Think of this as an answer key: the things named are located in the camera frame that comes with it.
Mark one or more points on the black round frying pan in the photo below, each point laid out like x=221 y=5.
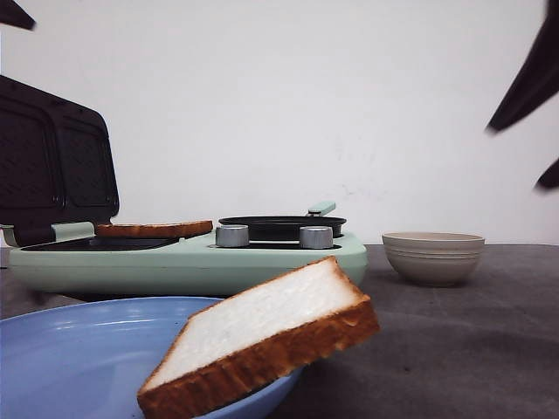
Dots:
x=287 y=227

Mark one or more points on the mint green breakfast maker base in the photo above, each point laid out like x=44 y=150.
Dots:
x=186 y=266

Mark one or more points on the grey table cloth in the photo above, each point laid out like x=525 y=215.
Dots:
x=484 y=349

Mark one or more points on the blue plastic plate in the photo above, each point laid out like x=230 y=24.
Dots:
x=87 y=360

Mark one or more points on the bread slice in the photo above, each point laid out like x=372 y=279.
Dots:
x=240 y=344
x=161 y=230

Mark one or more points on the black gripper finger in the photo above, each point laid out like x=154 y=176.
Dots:
x=536 y=81
x=14 y=15
x=549 y=180

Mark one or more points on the silver control knob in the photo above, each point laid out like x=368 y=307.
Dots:
x=232 y=236
x=316 y=237

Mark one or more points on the right silver control knob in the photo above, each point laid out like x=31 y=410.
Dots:
x=316 y=237

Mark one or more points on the beige ribbed bowl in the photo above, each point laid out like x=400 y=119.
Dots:
x=433 y=258

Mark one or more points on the breakfast maker hinged lid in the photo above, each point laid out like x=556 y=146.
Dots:
x=56 y=165

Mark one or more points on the left silver control knob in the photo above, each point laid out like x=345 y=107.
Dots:
x=232 y=236

